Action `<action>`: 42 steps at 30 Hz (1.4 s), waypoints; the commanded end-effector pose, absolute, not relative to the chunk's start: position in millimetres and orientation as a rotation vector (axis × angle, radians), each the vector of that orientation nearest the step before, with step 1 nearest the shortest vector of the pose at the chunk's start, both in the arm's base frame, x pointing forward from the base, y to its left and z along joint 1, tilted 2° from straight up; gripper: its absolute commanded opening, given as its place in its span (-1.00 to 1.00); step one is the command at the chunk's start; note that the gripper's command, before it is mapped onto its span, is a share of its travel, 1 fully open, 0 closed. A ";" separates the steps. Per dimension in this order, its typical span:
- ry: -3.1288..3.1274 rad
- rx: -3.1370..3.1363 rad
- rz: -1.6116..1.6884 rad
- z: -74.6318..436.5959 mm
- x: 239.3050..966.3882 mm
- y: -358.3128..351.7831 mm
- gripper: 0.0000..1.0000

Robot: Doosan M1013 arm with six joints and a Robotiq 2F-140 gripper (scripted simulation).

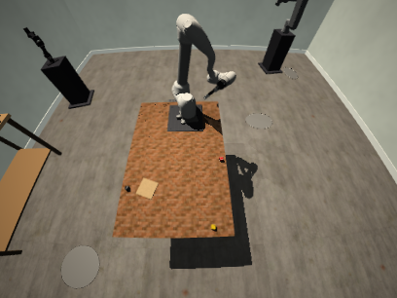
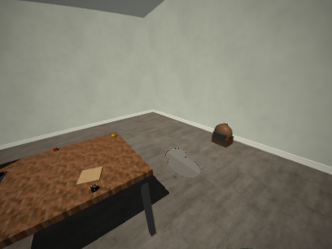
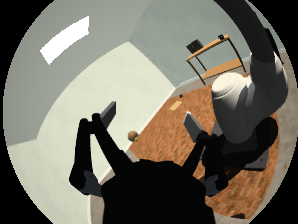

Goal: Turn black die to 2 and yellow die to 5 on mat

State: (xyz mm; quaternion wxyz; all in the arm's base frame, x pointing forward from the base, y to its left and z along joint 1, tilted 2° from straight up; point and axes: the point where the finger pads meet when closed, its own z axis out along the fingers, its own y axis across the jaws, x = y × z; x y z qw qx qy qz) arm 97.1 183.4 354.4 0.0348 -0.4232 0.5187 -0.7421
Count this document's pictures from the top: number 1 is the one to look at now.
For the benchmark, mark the tan square mat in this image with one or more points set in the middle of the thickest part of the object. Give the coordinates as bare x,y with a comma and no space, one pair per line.
147,188

